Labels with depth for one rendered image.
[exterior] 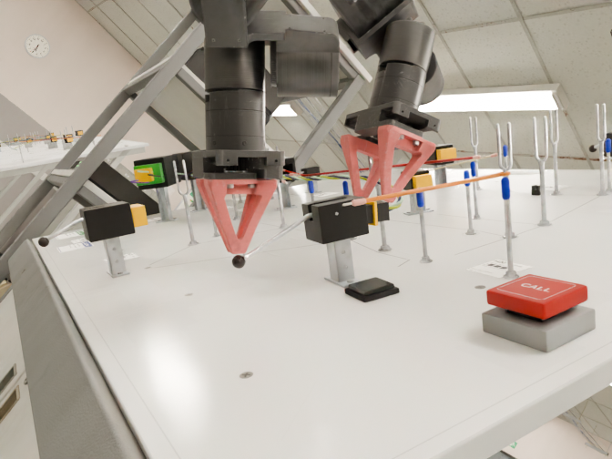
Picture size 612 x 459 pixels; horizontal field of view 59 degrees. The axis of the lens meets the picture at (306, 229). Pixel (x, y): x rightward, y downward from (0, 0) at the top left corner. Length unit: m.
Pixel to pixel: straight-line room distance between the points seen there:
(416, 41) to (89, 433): 0.50
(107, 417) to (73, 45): 7.85
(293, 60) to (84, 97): 7.66
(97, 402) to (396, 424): 0.21
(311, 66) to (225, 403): 0.30
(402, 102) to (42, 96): 7.54
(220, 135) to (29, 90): 7.54
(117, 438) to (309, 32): 0.35
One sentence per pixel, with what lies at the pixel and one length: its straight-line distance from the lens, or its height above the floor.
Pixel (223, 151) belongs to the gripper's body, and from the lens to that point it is 0.47.
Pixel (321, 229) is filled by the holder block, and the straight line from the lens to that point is 0.55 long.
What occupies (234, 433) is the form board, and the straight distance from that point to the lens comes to 0.34.
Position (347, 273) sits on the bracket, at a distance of 0.58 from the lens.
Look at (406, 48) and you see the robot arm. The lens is 0.63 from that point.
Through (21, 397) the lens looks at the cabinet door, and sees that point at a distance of 0.76.
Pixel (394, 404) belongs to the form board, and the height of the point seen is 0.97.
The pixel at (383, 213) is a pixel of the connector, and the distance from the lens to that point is 0.59.
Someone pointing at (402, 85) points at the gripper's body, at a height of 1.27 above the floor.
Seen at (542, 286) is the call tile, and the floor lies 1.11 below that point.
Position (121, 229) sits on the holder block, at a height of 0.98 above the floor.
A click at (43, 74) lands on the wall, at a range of 8.06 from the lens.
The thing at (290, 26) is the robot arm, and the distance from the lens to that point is 0.51.
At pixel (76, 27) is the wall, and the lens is 8.21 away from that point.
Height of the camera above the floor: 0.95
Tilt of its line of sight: 13 degrees up
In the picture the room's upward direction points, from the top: 35 degrees clockwise
